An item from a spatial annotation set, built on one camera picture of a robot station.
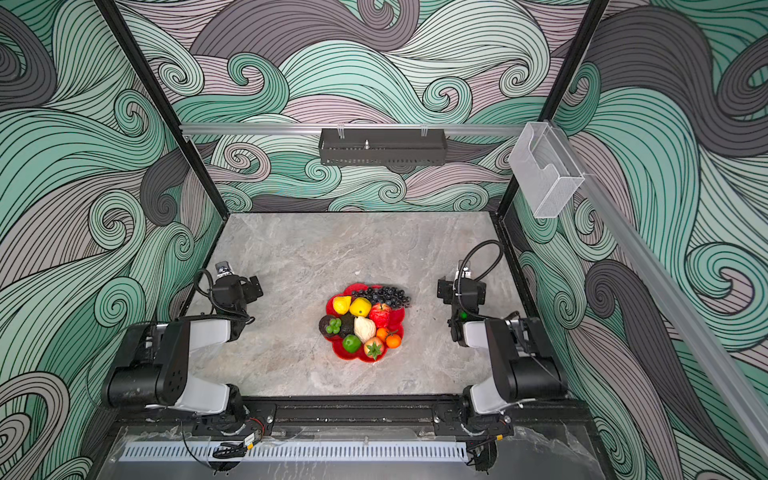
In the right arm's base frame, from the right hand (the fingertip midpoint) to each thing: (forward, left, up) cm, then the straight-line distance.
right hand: (461, 278), depth 93 cm
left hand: (-2, +71, +1) cm, 71 cm away
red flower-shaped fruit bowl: (-14, +21, -3) cm, 25 cm away
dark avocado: (-15, +36, -1) cm, 39 cm away
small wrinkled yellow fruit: (-9, +37, 0) cm, 39 cm away
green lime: (-21, +34, +1) cm, 40 cm away
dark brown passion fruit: (-18, +39, +4) cm, 43 cm away
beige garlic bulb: (-17, +30, 0) cm, 35 cm away
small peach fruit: (-23, +27, +1) cm, 36 cm away
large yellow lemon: (-11, +32, 0) cm, 34 cm away
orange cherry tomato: (-17, +25, -2) cm, 31 cm away
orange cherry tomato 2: (-21, +22, +1) cm, 31 cm away
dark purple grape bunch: (-8, +22, +1) cm, 23 cm away
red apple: (-13, +26, 0) cm, 29 cm away
